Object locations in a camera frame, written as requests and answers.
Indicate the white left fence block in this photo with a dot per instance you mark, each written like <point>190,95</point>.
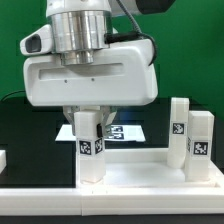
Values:
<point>3,162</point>

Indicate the white desk top tray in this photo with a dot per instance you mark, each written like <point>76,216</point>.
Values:
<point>140,172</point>

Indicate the fiducial marker sheet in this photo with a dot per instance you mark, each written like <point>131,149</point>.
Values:
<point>120,133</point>

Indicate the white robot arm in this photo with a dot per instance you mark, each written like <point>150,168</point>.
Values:
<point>79,61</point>

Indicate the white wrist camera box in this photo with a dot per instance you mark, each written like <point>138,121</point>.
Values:
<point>38,43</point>

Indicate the white front fence bar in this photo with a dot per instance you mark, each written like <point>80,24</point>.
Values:
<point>61,202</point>

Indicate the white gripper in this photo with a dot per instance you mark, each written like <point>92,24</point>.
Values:
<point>121,75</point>

